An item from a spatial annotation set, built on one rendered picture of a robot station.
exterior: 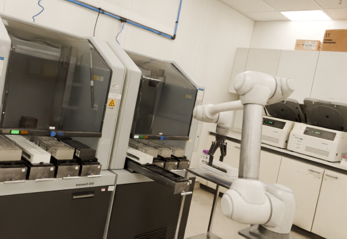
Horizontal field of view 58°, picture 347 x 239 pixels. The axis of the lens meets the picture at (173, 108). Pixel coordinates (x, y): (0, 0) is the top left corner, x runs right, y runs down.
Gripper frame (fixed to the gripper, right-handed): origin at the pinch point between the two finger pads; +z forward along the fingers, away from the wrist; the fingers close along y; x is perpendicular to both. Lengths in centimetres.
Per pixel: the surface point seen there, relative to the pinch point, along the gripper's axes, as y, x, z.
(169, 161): -9.7, 36.6, 10.7
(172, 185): -40.9, -5.0, 13.1
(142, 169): -44, 24, 12
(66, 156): -92, 36, 7
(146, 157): -38.7, 28.3, 5.3
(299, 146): 192, 39, -8
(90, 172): -78, 30, 15
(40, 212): -105, 27, 37
